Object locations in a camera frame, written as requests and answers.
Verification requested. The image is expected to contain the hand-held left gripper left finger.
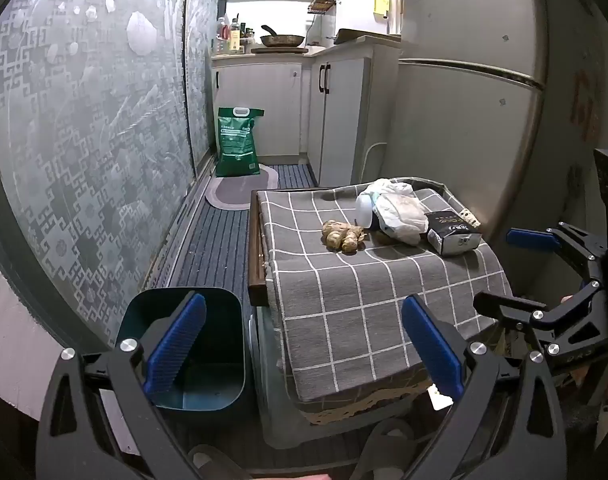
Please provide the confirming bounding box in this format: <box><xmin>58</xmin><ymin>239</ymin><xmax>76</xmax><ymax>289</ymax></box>
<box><xmin>36</xmin><ymin>291</ymin><xmax>245</xmax><ymax>480</ymax></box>

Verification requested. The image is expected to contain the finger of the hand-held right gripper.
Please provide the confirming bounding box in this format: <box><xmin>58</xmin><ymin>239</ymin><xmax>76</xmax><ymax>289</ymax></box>
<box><xmin>474</xmin><ymin>280</ymin><xmax>605</xmax><ymax>359</ymax></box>
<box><xmin>506</xmin><ymin>221</ymin><xmax>608</xmax><ymax>286</ymax></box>

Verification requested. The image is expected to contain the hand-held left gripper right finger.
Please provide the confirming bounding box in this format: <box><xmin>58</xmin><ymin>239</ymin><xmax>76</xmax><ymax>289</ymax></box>
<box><xmin>401</xmin><ymin>294</ymin><xmax>570</xmax><ymax>480</ymax></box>

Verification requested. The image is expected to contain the teal plastic waste bin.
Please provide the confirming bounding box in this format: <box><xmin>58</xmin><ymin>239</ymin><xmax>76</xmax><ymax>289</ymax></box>
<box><xmin>114</xmin><ymin>287</ymin><xmax>248</xmax><ymax>411</ymax></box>

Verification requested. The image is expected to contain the black paper carton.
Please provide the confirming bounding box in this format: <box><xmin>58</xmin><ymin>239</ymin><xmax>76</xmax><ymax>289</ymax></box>
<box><xmin>424</xmin><ymin>210</ymin><xmax>483</xmax><ymax>257</ymax></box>

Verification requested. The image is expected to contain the ginger root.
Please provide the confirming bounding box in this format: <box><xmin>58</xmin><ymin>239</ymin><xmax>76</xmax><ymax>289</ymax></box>
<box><xmin>322</xmin><ymin>220</ymin><xmax>367</xmax><ymax>254</ymax></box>

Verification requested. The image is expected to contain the translucent white plastic bowl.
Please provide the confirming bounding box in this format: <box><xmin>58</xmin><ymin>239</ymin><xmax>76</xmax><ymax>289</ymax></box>
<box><xmin>355</xmin><ymin>193</ymin><xmax>377</xmax><ymax>231</ymax></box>

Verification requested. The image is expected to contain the grey checked tablecloth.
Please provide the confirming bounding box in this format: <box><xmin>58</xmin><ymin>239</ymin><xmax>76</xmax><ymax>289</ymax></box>
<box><xmin>256</xmin><ymin>177</ymin><xmax>515</xmax><ymax>413</ymax></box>

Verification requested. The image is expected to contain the tan patterned cloth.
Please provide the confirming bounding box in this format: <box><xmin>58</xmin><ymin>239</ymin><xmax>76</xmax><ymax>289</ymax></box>
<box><xmin>299</xmin><ymin>380</ymin><xmax>432</xmax><ymax>426</ymax></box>

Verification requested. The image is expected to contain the striped dark floor rug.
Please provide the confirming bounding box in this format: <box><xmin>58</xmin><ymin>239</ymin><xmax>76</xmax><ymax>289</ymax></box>
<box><xmin>166</xmin><ymin>162</ymin><xmax>319</xmax><ymax>321</ymax></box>

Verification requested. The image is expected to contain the grey slipper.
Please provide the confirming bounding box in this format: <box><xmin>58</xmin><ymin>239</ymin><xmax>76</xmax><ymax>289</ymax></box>
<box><xmin>351</xmin><ymin>417</ymin><xmax>435</xmax><ymax>480</ymax></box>
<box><xmin>189</xmin><ymin>442</ymin><xmax>245</xmax><ymax>480</ymax></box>

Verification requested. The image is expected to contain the clear plastic storage box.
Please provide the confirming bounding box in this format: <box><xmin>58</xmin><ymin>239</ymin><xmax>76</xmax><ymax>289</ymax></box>
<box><xmin>249</xmin><ymin>305</ymin><xmax>435</xmax><ymax>451</ymax></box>

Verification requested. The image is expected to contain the silver refrigerator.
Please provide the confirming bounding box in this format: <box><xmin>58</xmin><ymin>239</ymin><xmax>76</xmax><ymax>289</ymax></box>
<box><xmin>384</xmin><ymin>0</ymin><xmax>550</xmax><ymax>261</ymax></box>

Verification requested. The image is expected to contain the oval purple floor mat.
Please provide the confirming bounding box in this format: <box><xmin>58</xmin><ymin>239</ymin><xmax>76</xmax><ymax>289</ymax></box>
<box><xmin>205</xmin><ymin>162</ymin><xmax>279</xmax><ymax>209</ymax></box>

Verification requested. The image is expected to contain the white pipe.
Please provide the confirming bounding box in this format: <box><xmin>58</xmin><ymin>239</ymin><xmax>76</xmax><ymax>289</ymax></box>
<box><xmin>361</xmin><ymin>141</ymin><xmax>389</xmax><ymax>186</ymax></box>

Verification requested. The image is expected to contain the patterned frosted sliding door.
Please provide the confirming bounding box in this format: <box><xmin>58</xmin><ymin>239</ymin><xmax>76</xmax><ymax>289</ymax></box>
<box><xmin>184</xmin><ymin>0</ymin><xmax>223</xmax><ymax>177</ymax></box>
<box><xmin>0</xmin><ymin>0</ymin><xmax>193</xmax><ymax>356</ymax></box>

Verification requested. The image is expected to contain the green rice bag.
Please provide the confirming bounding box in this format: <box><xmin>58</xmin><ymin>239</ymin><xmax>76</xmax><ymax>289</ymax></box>
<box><xmin>215</xmin><ymin>106</ymin><xmax>265</xmax><ymax>178</ymax></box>

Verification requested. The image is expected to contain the white under-counter cabinet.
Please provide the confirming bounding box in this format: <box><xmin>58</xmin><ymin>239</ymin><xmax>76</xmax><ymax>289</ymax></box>
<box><xmin>211</xmin><ymin>55</ymin><xmax>305</xmax><ymax>158</ymax></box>

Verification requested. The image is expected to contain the dark board on counter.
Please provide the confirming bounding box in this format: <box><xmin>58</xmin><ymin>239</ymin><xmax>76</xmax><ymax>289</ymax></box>
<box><xmin>332</xmin><ymin>28</ymin><xmax>402</xmax><ymax>44</ymax></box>

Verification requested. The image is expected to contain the row of condiment bottles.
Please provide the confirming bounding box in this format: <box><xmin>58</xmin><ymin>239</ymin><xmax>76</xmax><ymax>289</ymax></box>
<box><xmin>215</xmin><ymin>15</ymin><xmax>257</xmax><ymax>56</ymax></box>

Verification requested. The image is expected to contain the frying pan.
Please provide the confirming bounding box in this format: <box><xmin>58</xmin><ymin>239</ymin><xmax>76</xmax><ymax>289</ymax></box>
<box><xmin>260</xmin><ymin>25</ymin><xmax>306</xmax><ymax>48</ymax></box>

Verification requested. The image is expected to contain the white cabinet with black handles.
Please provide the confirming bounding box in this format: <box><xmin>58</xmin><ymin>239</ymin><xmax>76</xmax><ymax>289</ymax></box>
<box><xmin>299</xmin><ymin>35</ymin><xmax>402</xmax><ymax>188</ymax></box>

